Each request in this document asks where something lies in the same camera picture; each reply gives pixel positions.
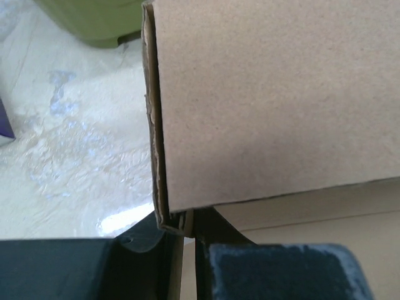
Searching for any brown cardboard box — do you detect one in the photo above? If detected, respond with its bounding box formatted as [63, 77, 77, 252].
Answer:
[142, 1, 399, 299]

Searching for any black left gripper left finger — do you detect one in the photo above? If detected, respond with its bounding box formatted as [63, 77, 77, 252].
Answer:
[1, 213, 183, 299]

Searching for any olive green plastic bin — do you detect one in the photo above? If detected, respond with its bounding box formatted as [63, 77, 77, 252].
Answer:
[35, 0, 143, 48]

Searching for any purple toothpaste box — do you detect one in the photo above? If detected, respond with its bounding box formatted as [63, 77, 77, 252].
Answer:
[0, 100, 15, 147]

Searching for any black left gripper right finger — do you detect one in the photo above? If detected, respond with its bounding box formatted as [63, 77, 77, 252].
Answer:
[193, 207, 374, 300]

